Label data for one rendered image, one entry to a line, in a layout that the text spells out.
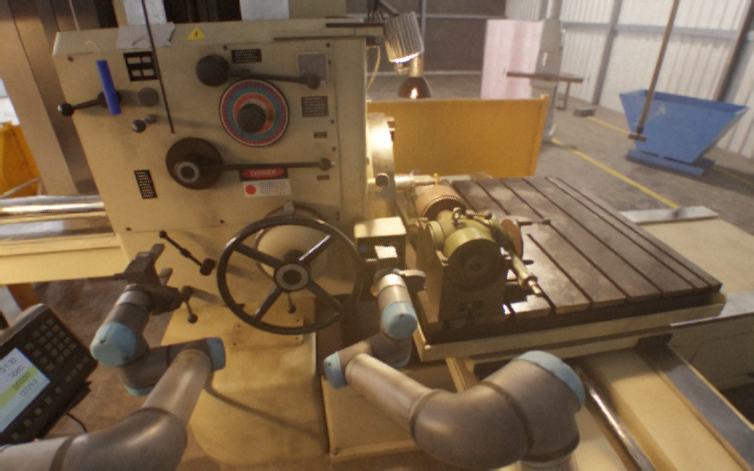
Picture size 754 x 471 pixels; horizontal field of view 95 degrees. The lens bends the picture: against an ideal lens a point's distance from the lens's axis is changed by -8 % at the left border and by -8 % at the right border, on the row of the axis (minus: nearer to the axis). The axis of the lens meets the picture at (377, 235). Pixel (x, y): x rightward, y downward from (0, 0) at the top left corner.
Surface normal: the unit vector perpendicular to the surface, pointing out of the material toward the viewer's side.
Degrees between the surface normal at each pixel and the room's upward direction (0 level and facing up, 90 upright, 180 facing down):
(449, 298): 90
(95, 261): 90
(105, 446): 20
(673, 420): 0
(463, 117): 90
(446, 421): 41
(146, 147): 90
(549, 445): 63
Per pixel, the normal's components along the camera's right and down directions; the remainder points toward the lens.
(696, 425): 0.00, -0.86
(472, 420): -0.43, -0.55
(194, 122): 0.14, 0.50
